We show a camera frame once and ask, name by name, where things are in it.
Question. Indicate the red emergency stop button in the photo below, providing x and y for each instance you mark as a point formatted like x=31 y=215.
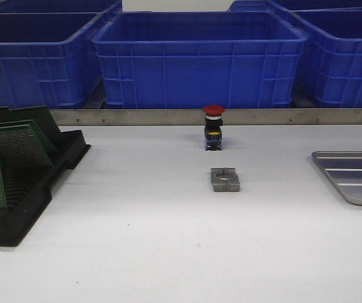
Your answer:
x=213 y=124

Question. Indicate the green circuit board front row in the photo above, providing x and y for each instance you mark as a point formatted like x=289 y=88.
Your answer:
x=21 y=148

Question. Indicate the centre blue plastic crate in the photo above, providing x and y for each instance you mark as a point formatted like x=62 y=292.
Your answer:
x=190 y=60

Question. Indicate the silver metal tray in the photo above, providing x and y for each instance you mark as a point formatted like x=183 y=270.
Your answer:
x=344 y=170

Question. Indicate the black slotted board rack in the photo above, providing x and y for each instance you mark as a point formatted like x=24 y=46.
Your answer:
x=28 y=190

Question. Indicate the left blue plastic crate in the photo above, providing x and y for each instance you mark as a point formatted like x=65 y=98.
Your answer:
x=48 y=59

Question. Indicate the blue plastic crate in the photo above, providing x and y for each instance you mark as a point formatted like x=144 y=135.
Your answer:
x=330 y=68
x=190 y=60
x=48 y=59

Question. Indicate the grey metal clamp block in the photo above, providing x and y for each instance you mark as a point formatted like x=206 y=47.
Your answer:
x=225 y=180

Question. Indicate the green circuit board middle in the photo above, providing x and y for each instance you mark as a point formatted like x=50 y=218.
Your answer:
x=44 y=140

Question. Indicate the right blue plastic crate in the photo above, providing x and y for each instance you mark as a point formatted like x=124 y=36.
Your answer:
x=330 y=68

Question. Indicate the far right blue crate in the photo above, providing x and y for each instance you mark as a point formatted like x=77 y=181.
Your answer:
x=291 y=5

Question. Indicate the far left blue crate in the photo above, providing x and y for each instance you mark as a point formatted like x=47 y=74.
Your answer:
x=57 y=6

